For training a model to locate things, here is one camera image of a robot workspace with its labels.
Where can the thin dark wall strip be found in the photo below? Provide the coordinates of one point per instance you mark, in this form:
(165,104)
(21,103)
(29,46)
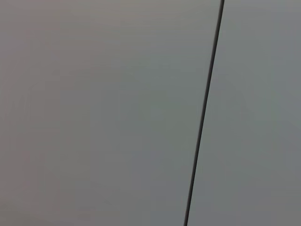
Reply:
(204,113)

